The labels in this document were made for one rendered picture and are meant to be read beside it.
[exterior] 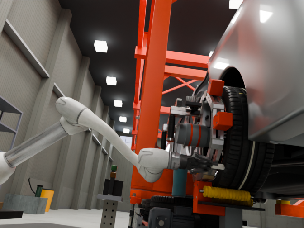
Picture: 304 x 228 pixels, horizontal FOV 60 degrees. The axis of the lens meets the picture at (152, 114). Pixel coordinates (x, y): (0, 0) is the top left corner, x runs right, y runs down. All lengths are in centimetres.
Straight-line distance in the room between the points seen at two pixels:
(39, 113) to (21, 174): 176
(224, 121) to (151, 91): 99
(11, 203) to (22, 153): 551
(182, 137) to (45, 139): 81
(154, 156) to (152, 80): 104
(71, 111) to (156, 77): 99
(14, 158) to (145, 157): 81
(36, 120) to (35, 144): 657
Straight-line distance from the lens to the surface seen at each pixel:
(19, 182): 801
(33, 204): 700
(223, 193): 150
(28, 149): 172
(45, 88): 858
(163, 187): 201
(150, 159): 132
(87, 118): 145
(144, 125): 208
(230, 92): 154
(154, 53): 237
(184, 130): 159
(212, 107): 145
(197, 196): 155
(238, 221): 163
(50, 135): 168
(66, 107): 150
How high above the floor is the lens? 39
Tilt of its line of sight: 20 degrees up
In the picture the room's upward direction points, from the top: 7 degrees clockwise
